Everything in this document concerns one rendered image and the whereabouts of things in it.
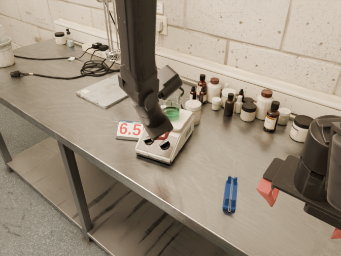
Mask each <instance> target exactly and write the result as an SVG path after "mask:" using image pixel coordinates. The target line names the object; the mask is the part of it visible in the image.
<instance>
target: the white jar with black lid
mask: <svg viewBox="0 0 341 256"><path fill-rule="evenodd" d="M313 120H314V119H313V118H311V117H309V116H306V115H297V116H296V117H295V118H294V122H293V124H292V128H291V131H290V137H291V138H292V139H293V140H295V141H297V142H305V139H306V136H307V133H308V130H309V127H310V124H311V122H312V121H313Z"/></svg>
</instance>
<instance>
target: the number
mask: <svg viewBox="0 0 341 256"><path fill-rule="evenodd" d="M142 127H143V125H142V124H137V123H126V122H120V124H119V129H118V134H122V135H132V136H141V133H142Z"/></svg>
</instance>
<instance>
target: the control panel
mask: <svg viewBox="0 0 341 256"><path fill-rule="evenodd" d="M147 136H148V133H147V132H146V130H144V133H143V135H142V137H141V139H140V141H139V143H138V146H137V148H138V149H141V150H144V151H147V152H151V153H154V154H157V155H160V156H164V157H167V158H170V156H171V153H172V151H173V148H174V146H175V143H176V141H177V138H178V137H174V136H171V135H169V136H168V138H167V139H165V140H168V141H169V143H170V146H169V148H168V149H166V150H163V149H161V148H160V146H159V144H160V143H161V141H163V140H155V141H154V142H153V143H152V144H151V145H146V144H145V142H144V141H143V138H146V137H147Z"/></svg>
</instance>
